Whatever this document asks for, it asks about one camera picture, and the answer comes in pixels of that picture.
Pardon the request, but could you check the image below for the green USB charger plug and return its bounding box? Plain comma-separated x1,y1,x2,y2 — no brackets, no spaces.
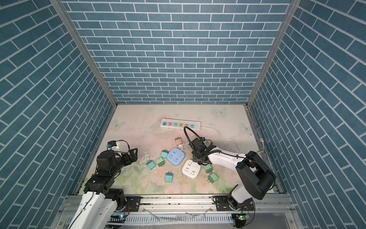
156,157,165,167
204,164,213,174
208,173,218,183

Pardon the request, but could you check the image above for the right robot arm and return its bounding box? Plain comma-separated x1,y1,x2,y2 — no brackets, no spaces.
189,138,276,208

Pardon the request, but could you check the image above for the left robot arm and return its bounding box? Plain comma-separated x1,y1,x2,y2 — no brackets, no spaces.
68,148,138,229

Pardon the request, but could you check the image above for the white square power socket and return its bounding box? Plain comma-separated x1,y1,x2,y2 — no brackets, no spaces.
182,159,201,179

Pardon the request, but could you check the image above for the blue square power socket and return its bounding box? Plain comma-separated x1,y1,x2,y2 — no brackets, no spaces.
166,148,185,167

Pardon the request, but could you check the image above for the long white power strip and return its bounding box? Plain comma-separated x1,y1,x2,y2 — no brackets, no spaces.
160,118,201,131

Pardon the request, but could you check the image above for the pink USB charger plug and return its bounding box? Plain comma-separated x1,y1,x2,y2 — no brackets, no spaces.
175,137,183,146

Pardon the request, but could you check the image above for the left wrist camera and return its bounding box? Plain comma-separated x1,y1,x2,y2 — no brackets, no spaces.
107,140,119,150

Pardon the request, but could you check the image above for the white power strip cable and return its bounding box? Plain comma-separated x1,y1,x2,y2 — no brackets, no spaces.
200,125,246,154

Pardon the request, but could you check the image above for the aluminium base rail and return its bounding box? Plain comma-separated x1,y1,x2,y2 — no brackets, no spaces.
51,194,304,229

